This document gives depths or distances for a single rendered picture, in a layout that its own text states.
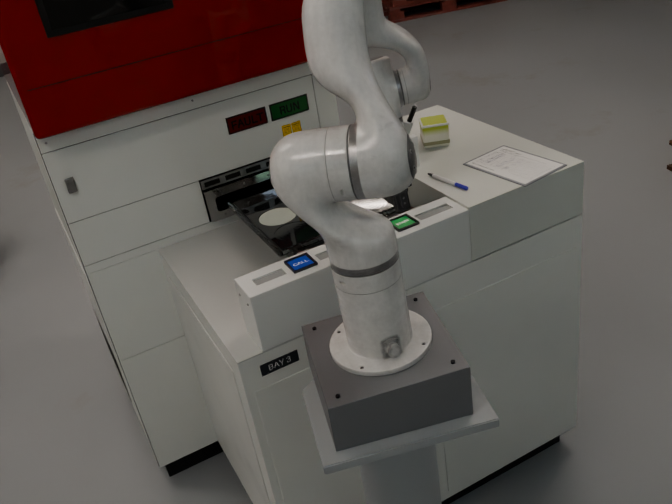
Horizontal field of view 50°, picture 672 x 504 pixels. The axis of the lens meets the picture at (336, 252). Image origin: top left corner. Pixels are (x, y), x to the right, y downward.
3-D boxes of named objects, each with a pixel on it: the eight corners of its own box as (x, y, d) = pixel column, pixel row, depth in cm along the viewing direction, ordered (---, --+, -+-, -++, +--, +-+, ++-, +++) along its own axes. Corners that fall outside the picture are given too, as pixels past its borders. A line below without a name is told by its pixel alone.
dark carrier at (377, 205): (232, 204, 201) (232, 202, 201) (339, 166, 213) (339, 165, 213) (282, 251, 174) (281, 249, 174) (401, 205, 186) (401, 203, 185)
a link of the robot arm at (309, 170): (396, 274, 117) (373, 139, 105) (287, 282, 121) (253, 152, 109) (401, 236, 127) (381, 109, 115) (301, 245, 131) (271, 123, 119)
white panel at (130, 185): (85, 271, 196) (32, 133, 176) (344, 178, 224) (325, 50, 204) (87, 275, 193) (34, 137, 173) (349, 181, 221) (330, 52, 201)
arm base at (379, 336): (450, 351, 127) (439, 264, 117) (351, 390, 123) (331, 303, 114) (405, 300, 143) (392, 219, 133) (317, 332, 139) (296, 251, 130)
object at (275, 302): (246, 331, 160) (232, 278, 153) (448, 246, 179) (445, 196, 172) (262, 352, 153) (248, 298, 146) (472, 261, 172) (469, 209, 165)
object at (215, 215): (210, 220, 205) (202, 190, 200) (344, 173, 220) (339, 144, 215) (212, 222, 204) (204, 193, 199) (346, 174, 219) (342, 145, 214)
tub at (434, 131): (420, 140, 203) (417, 117, 200) (446, 136, 203) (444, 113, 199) (423, 149, 197) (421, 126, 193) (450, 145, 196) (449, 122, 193)
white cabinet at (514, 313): (222, 459, 241) (157, 250, 201) (456, 346, 274) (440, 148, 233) (304, 608, 190) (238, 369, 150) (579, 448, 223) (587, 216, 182)
